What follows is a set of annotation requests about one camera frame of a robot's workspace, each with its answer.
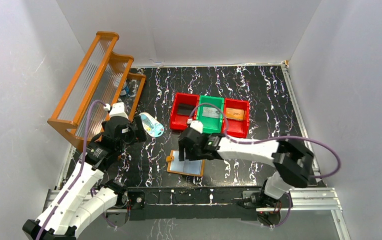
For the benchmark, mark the red plastic bin left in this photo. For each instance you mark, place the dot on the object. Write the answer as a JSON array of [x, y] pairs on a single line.
[[177, 122]]

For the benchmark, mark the black credit card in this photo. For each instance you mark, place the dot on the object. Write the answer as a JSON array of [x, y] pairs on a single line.
[[184, 109]]

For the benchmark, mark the white credit card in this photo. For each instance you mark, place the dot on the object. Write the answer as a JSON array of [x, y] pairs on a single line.
[[211, 112]]

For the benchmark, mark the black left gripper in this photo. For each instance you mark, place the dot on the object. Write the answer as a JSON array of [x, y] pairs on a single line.
[[132, 129]]

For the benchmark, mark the white blue tube package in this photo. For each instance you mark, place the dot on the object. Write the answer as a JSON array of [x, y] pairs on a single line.
[[152, 126]]

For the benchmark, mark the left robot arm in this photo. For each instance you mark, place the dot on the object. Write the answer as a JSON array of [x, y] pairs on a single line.
[[69, 214]]

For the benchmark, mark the red plastic bin right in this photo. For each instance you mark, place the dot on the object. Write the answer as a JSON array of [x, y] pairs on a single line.
[[238, 129]]

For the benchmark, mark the green plastic bin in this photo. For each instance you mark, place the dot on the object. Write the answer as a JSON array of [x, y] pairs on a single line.
[[210, 125]]

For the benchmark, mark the blue white bottle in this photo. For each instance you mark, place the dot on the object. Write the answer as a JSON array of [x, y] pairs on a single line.
[[125, 89]]

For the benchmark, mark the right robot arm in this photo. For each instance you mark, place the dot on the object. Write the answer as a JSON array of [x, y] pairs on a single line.
[[289, 156]]

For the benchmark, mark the red plastic bin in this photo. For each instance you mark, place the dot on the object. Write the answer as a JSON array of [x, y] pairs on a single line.
[[177, 122], [238, 129]]

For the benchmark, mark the orange leather card holder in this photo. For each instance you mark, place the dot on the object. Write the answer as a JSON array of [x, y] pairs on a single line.
[[187, 167]]

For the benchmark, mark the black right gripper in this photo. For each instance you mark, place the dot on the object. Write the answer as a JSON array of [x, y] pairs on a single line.
[[189, 155]]

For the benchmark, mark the aluminium frame rail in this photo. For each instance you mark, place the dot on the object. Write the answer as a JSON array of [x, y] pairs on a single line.
[[217, 194]]

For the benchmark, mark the orange wooden shelf rack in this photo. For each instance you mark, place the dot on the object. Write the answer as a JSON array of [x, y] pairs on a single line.
[[100, 76]]

